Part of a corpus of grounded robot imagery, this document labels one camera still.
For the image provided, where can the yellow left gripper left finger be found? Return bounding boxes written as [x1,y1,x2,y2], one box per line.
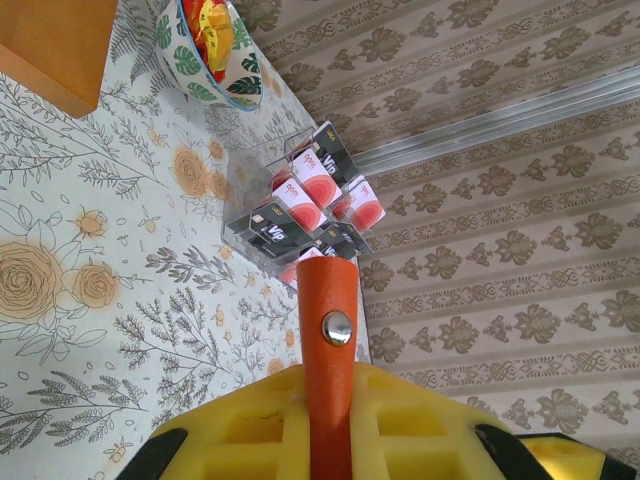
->
[117,363,314,480]

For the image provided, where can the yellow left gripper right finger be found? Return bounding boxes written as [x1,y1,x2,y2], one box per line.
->
[348,361,626,480]

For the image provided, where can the orange card holder wallet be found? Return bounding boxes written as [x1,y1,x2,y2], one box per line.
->
[294,257,362,480]

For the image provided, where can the white card with red circles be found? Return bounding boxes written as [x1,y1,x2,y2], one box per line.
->
[290,148,345,210]
[270,178,330,236]
[330,175,387,230]
[278,245,329,292]

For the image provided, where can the clear acrylic card stand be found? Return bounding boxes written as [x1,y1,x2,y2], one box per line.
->
[222,119,389,294]

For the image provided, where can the black VIP card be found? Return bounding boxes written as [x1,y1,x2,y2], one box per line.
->
[315,223,375,260]
[249,203,297,257]
[312,121,362,187]

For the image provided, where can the floral tablecloth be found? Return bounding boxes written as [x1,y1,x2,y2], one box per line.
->
[0,0,374,480]

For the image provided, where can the leaf pattern ceramic bowl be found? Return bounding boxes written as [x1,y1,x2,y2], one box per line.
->
[154,0,265,112]

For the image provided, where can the red yellow wrapped candies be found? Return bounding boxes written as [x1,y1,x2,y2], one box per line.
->
[179,0,239,84]

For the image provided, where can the wooden rack base block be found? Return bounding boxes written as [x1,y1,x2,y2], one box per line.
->
[0,0,119,120]

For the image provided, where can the aluminium frame post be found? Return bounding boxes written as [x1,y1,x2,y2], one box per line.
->
[357,64,640,171]

